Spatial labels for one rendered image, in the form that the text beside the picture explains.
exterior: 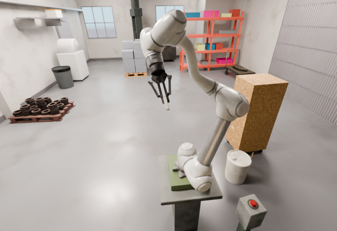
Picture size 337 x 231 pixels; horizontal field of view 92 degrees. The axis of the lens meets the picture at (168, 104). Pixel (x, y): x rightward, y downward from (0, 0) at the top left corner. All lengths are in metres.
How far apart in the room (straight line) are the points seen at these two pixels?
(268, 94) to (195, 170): 1.64
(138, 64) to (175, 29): 5.82
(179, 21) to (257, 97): 1.87
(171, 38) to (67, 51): 6.15
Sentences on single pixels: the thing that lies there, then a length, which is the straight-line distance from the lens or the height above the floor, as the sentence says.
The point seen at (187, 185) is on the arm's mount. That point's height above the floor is 0.80.
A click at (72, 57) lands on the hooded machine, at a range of 6.73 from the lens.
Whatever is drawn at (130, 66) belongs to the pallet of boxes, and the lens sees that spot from 6.59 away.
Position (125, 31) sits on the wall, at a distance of 9.80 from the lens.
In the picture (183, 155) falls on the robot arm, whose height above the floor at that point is 1.04.
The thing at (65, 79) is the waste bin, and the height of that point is 0.32.
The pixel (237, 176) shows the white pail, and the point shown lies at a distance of 2.49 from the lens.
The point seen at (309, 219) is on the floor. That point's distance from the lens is 2.73.
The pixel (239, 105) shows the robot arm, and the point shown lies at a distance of 0.98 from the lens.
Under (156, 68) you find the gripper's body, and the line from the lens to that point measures 0.83.
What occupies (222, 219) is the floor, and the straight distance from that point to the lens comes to 2.33.
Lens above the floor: 2.01
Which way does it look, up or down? 28 degrees down
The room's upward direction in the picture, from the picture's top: 1 degrees counter-clockwise
